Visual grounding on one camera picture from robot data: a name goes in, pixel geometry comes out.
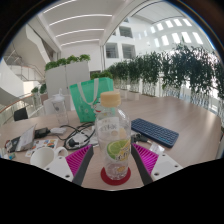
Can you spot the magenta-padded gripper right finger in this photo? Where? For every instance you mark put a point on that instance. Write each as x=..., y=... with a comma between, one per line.
x=145, y=159

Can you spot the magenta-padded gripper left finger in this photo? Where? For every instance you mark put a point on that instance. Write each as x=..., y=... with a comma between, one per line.
x=78, y=160

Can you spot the clear lime-label drink bottle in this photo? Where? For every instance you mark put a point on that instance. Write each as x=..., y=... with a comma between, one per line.
x=113, y=140

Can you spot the white flat packet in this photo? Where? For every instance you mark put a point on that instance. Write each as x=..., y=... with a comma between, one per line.
x=156, y=148

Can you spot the white mug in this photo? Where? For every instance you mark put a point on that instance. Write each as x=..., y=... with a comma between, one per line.
x=43, y=156

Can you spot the flat round red coaster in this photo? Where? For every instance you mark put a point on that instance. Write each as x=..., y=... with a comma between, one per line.
x=115, y=182

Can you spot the colourful sticker sheet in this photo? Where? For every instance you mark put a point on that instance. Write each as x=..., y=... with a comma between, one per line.
x=41, y=146

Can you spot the clear shaker bottle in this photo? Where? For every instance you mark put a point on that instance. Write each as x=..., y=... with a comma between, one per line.
x=60, y=110

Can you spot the white printed paper packet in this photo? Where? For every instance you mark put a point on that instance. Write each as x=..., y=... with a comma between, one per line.
x=26, y=139

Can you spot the green tote bag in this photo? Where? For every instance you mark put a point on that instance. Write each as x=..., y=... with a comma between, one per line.
x=86, y=100

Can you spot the black chair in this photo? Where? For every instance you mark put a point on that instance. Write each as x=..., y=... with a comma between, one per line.
x=20, y=114

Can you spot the planter with green plants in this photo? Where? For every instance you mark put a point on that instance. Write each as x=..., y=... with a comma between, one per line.
x=39, y=90

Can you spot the white cabinet with plants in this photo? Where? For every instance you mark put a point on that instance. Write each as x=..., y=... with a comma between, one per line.
x=66, y=78

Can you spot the row of green potted plants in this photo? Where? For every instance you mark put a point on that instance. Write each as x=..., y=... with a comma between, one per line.
x=166, y=73

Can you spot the ceiling light strips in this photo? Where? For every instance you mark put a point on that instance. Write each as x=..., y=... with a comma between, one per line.
x=80, y=20

